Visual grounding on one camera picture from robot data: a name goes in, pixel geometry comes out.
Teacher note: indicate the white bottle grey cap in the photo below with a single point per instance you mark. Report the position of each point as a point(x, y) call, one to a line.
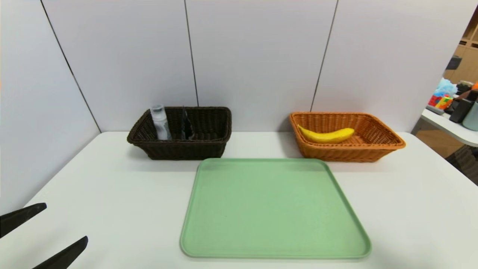
point(160, 123)

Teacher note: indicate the dark brown wicker basket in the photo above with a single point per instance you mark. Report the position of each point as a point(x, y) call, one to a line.
point(209, 127)

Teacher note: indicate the tall black box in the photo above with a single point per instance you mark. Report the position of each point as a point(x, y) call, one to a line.
point(461, 110)

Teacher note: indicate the colourful toy block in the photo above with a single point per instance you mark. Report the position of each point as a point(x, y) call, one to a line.
point(440, 101)

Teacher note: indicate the blue plastic bag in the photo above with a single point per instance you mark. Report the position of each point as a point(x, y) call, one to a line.
point(445, 87)

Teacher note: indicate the black cosmetic tube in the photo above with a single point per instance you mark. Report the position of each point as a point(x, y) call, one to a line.
point(187, 129)

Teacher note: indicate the white side table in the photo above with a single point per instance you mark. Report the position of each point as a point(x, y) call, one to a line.
point(448, 127)

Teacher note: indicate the orange wicker basket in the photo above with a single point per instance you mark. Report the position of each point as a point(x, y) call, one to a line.
point(373, 149)

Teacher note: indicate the grey-green cup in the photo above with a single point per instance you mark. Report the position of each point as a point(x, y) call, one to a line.
point(472, 117)

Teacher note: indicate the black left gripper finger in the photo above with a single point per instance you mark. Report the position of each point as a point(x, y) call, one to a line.
point(65, 257)
point(18, 218)

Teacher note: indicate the yellow banana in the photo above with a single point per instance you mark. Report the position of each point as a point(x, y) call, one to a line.
point(326, 135)

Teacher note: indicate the green plastic tray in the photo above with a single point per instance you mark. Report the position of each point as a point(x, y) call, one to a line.
point(269, 216)

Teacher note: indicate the dark woven stool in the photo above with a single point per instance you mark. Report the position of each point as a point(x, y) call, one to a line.
point(465, 164)

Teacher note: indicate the dark grey wall box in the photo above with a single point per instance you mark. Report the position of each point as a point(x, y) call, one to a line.
point(453, 62)

